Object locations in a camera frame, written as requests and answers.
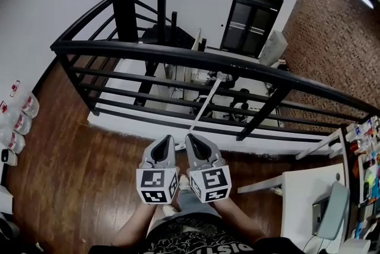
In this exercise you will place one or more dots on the black staircase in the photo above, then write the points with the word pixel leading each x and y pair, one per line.
pixel 178 37

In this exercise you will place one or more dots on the white small desk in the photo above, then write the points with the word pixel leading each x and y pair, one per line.
pixel 199 76

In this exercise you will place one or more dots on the small white floor device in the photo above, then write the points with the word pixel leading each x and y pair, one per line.
pixel 9 157

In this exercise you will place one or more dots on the black tall panel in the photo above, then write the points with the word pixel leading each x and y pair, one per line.
pixel 203 45

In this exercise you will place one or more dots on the white table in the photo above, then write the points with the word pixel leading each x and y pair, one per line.
pixel 300 205

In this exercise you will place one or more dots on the person's grey trousers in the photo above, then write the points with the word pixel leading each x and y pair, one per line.
pixel 196 202

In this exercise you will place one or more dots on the pile of bags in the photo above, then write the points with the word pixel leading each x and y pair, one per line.
pixel 282 64

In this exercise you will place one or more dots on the person's black printed shirt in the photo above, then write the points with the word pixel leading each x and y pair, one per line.
pixel 196 238

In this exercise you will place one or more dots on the white partition panel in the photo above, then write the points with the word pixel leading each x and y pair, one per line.
pixel 196 39

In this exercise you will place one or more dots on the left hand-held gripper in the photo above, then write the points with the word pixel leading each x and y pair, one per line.
pixel 154 184

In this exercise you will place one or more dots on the black double door cabinet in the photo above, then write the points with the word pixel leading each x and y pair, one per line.
pixel 250 24

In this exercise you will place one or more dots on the person's left forearm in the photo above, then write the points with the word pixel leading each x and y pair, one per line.
pixel 136 226

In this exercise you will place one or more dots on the small clear plastic bottle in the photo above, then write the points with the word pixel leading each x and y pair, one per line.
pixel 276 191

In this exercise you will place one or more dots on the black office chair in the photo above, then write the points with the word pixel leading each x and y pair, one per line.
pixel 239 107
pixel 202 103

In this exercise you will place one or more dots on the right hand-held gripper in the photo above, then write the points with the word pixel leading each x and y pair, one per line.
pixel 212 181

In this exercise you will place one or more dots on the dark wooden table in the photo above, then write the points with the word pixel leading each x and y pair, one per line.
pixel 353 163

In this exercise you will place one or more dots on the white low cabinet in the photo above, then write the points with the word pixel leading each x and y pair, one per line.
pixel 6 201

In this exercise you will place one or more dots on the black metal railing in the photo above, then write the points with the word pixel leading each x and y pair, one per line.
pixel 178 54

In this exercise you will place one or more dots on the person's right forearm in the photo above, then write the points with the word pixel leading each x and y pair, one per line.
pixel 240 220

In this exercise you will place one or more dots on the white filing cabinet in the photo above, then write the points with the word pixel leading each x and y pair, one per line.
pixel 274 48

